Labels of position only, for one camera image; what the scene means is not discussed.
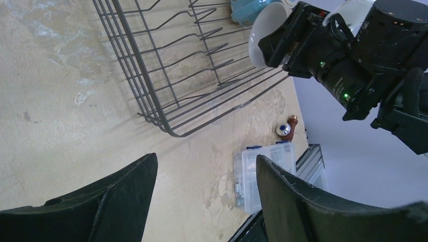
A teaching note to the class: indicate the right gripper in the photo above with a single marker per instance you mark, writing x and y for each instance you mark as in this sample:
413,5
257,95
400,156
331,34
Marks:
301,45

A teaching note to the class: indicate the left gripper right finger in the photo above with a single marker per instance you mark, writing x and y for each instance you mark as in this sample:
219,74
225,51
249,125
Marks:
295,210

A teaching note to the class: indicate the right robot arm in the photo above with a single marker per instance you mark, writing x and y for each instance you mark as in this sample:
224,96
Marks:
367,54

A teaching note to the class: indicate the black base frame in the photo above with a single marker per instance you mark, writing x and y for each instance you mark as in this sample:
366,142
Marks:
253,229

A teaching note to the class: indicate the clear plastic screw box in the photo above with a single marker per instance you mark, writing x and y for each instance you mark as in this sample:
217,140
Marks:
244,168

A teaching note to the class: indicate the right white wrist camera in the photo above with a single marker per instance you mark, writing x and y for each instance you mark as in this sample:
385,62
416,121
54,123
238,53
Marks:
353,12

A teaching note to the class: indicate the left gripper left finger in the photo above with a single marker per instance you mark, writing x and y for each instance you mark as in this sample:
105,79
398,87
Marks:
114,208

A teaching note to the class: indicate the aluminium rail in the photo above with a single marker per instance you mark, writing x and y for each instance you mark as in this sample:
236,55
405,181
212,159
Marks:
310,167

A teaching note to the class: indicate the beige floral bowl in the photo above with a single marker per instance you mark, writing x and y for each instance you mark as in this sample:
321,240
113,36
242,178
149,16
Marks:
267,22

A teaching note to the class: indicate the blue butterfly mug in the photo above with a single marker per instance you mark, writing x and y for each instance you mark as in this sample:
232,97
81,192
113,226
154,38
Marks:
244,12

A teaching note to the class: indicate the black wire dish rack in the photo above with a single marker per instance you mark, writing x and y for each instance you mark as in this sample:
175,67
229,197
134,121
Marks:
186,62

